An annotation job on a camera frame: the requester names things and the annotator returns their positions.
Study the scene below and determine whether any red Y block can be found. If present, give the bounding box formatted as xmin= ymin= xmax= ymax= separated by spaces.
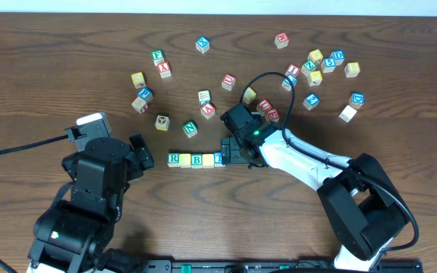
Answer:
xmin=158 ymin=61 xmax=171 ymax=78

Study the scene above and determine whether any blue X block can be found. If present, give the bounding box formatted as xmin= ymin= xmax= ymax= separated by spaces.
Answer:
xmin=195 ymin=36 xmax=210 ymax=54

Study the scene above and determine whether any red U block upper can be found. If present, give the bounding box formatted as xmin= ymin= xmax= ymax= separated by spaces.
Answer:
xmin=222 ymin=74 xmax=237 ymax=91

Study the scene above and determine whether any green N block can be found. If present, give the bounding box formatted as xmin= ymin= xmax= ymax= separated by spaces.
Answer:
xmin=183 ymin=121 xmax=198 ymax=138

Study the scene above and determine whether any red u block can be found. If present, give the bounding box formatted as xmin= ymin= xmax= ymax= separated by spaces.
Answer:
xmin=256 ymin=99 xmax=272 ymax=116
xmin=222 ymin=74 xmax=237 ymax=91

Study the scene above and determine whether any green B block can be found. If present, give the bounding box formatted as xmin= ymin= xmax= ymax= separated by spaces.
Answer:
xmin=190 ymin=154 xmax=203 ymax=168

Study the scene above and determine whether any yellow block above Z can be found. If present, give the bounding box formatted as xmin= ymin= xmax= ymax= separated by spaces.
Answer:
xmin=307 ymin=49 xmax=323 ymax=64

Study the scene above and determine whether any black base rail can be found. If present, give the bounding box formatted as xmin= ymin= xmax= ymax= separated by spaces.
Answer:
xmin=140 ymin=259 xmax=424 ymax=273

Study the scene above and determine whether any plain white block right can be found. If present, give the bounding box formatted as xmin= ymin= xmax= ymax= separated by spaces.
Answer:
xmin=339 ymin=105 xmax=357 ymax=123

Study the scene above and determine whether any blue D block right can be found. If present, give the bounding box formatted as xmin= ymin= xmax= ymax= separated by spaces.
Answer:
xmin=348 ymin=93 xmax=365 ymax=109

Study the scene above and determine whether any red U block lower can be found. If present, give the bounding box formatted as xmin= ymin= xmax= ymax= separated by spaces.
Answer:
xmin=256 ymin=99 xmax=272 ymax=116

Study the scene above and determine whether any red E block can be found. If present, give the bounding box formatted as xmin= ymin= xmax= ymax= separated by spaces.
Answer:
xmin=265 ymin=108 xmax=280 ymax=122

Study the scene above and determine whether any blue 5 block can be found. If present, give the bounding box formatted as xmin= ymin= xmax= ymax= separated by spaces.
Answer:
xmin=321 ymin=58 xmax=336 ymax=74

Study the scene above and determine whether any red A block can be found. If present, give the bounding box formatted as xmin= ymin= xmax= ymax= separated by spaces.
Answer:
xmin=200 ymin=102 xmax=215 ymax=120

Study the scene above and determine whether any blue T block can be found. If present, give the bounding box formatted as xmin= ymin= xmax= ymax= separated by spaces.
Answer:
xmin=214 ymin=152 xmax=225 ymax=168

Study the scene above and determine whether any yellow 8 block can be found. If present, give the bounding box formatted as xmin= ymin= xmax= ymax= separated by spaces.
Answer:
xmin=344 ymin=62 xmax=360 ymax=78

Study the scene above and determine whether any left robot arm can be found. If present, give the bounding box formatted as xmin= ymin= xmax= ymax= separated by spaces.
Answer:
xmin=27 ymin=120 xmax=154 ymax=272

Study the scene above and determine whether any blue L block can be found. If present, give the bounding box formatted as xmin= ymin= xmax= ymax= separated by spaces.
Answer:
xmin=281 ymin=75 xmax=297 ymax=91

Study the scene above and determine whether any green R block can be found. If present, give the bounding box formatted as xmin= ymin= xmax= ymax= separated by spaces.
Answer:
xmin=167 ymin=152 xmax=180 ymax=168

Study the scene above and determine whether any blue 2 block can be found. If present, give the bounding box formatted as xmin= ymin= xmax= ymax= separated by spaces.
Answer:
xmin=303 ymin=93 xmax=320 ymax=111

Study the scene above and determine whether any blue d block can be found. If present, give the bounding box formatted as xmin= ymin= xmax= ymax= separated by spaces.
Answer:
xmin=348 ymin=93 xmax=365 ymax=109
xmin=330 ymin=50 xmax=345 ymax=66

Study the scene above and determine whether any red I block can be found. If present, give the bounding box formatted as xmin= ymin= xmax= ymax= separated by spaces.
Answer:
xmin=285 ymin=64 xmax=300 ymax=77

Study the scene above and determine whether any green Z block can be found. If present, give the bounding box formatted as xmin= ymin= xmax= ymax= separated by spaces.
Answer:
xmin=300 ymin=60 xmax=317 ymax=77

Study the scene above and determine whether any yellow block under Z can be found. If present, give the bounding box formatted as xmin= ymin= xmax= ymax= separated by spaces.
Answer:
xmin=307 ymin=71 xmax=322 ymax=86

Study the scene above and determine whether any monkey picture block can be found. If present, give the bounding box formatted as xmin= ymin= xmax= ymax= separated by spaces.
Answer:
xmin=155 ymin=115 xmax=170 ymax=131

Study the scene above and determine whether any plain wooden block left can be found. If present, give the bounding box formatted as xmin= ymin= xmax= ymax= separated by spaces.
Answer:
xmin=131 ymin=97 xmax=149 ymax=114

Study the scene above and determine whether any blue D block upper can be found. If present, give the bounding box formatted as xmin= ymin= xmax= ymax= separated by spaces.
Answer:
xmin=330 ymin=50 xmax=345 ymax=66

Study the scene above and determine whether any yellow O block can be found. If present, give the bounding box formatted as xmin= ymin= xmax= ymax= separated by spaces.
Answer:
xmin=178 ymin=153 xmax=191 ymax=168

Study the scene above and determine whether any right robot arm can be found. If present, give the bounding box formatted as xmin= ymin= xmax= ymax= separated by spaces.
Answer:
xmin=220 ymin=104 xmax=413 ymax=271

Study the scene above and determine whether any blue P block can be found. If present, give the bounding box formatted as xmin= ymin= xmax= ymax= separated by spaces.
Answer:
xmin=137 ymin=87 xmax=153 ymax=103

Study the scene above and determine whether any green F block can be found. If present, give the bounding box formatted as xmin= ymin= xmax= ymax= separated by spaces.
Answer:
xmin=151 ymin=49 xmax=165 ymax=66

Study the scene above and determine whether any red block top right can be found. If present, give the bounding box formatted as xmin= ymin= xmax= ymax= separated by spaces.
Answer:
xmin=275 ymin=33 xmax=290 ymax=49

